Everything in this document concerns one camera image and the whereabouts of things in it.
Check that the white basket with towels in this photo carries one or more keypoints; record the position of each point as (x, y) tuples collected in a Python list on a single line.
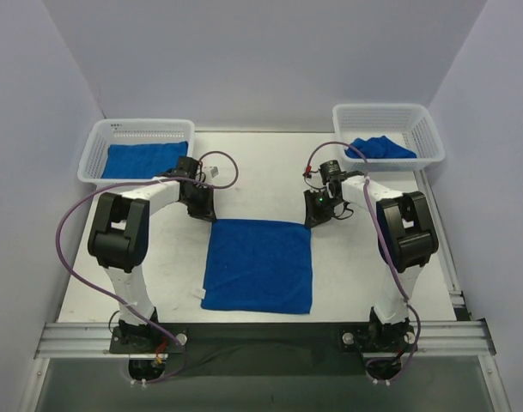
[(408, 126)]

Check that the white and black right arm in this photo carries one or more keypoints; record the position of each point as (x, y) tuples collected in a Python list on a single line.
[(405, 231)]

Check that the blue towel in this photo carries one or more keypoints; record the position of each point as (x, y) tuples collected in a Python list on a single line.
[(142, 161), (259, 266)]

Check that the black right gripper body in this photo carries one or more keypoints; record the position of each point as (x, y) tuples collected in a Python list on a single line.
[(314, 213)]

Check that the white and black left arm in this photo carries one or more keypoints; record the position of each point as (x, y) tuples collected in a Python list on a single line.
[(119, 238)]

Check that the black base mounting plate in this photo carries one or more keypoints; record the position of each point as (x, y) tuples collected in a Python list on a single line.
[(267, 350)]

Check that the empty white plastic basket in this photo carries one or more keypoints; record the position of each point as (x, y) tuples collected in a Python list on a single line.
[(129, 131)]

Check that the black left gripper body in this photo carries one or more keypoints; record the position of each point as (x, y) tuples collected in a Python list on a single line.
[(202, 207)]

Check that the blue towels pile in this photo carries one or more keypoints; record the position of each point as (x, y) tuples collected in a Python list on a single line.
[(379, 147)]

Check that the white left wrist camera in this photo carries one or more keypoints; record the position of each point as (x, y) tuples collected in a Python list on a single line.
[(211, 172)]

